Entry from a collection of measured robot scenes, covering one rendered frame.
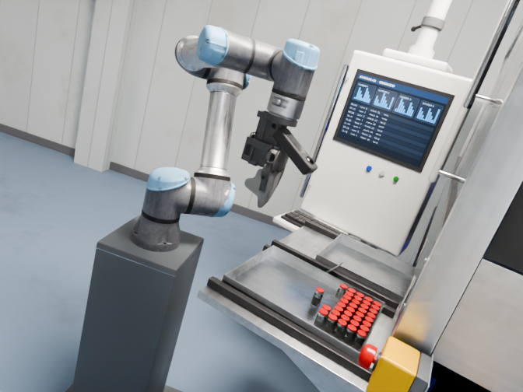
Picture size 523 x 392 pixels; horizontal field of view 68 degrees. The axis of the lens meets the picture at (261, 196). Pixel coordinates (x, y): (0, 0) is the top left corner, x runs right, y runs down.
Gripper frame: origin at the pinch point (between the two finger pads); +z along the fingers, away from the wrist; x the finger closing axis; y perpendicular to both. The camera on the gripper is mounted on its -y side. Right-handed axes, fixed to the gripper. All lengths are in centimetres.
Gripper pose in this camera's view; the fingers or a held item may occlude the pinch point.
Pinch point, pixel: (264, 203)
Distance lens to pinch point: 89.3
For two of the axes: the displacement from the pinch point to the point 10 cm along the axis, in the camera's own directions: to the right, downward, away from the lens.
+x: -4.6, 1.6, -8.7
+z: -2.8, 9.1, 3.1
